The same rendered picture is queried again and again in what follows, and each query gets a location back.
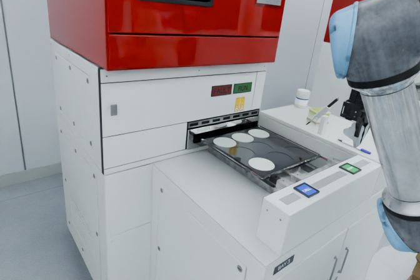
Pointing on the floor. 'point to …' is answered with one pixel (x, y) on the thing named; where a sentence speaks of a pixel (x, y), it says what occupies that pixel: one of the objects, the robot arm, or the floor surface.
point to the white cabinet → (174, 209)
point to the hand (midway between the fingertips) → (358, 145)
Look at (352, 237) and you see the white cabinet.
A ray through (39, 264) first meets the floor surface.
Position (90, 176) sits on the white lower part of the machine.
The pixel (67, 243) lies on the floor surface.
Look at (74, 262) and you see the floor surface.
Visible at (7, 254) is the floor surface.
